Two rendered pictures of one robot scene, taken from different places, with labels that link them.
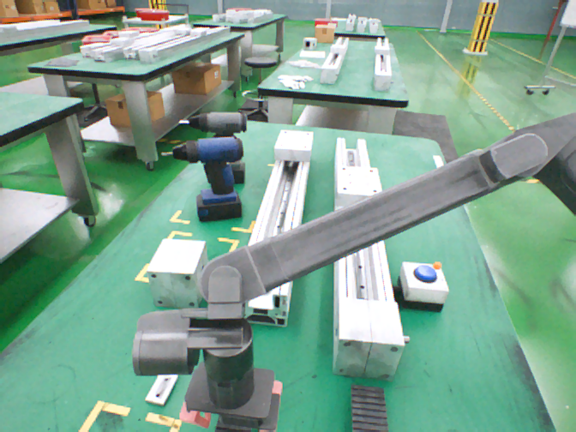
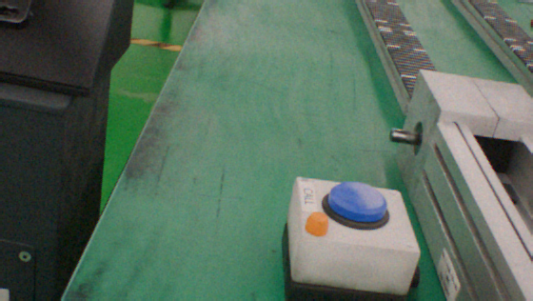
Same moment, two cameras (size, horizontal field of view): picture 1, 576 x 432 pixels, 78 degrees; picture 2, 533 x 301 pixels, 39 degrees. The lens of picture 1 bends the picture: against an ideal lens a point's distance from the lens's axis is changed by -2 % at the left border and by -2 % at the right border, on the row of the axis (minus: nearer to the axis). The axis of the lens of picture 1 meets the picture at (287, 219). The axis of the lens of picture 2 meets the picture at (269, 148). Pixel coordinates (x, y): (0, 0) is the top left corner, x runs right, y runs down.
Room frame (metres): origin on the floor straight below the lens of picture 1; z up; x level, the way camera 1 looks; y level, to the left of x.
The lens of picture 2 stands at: (0.98, -0.44, 1.10)
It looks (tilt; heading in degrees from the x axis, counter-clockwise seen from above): 27 degrees down; 168
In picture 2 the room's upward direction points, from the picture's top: 11 degrees clockwise
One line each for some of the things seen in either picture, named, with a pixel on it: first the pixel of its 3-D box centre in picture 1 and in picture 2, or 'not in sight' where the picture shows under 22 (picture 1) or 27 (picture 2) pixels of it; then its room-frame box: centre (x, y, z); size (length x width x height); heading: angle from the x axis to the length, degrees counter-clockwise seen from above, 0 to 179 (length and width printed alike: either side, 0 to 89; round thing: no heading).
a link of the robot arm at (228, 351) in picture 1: (223, 348); not in sight; (0.26, 0.07, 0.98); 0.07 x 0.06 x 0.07; 94
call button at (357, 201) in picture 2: (425, 273); (356, 206); (0.56, -0.29, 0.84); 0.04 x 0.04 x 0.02
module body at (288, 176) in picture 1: (285, 200); not in sight; (0.87, 0.01, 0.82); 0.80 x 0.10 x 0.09; 175
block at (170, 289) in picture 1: (186, 273); not in sight; (0.55, 0.20, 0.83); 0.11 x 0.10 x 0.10; 89
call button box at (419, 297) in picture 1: (417, 285); (358, 246); (0.56, -0.28, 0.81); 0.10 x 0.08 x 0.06; 85
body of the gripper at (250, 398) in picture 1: (231, 379); not in sight; (0.26, 0.06, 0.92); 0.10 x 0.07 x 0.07; 85
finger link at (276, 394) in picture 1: (252, 411); not in sight; (0.26, 0.04, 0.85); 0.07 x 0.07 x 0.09; 85
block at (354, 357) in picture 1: (372, 339); (455, 141); (0.41, -0.15, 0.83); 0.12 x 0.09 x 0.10; 85
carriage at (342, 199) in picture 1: (357, 190); not in sight; (0.85, -0.18, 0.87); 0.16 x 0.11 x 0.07; 175
